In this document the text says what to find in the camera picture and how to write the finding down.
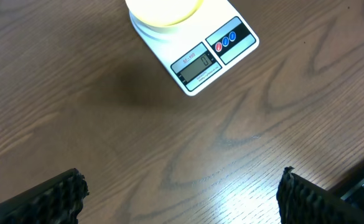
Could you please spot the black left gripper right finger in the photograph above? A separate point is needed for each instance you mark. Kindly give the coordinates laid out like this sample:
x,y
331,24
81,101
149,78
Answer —
x,y
302,202

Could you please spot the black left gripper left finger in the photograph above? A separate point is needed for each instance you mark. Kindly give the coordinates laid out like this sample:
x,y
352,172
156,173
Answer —
x,y
57,200

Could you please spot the white digital kitchen scale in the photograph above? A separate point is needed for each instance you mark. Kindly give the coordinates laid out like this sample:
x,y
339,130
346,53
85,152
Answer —
x,y
201,48

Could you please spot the yellow plastic bowl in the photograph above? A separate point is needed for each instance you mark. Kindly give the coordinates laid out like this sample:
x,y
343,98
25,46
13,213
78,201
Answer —
x,y
163,13

